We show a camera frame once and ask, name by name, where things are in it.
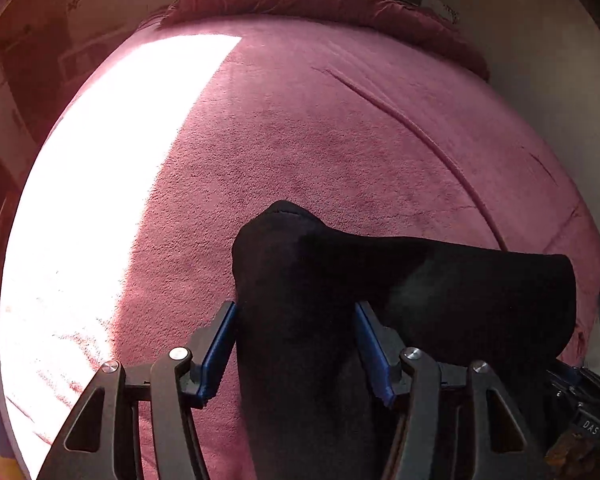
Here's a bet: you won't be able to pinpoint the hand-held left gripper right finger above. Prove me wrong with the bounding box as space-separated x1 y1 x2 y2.
354 301 537 480

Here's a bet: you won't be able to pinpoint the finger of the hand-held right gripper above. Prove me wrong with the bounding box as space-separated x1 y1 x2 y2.
547 357 590 392

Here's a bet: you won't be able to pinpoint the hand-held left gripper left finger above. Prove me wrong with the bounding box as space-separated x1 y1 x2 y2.
37 300 240 480

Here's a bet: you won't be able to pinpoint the black pants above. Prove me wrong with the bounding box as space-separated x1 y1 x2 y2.
231 200 578 480

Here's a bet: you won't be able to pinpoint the pink bed blanket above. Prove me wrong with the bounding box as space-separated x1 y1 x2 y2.
0 12 600 480

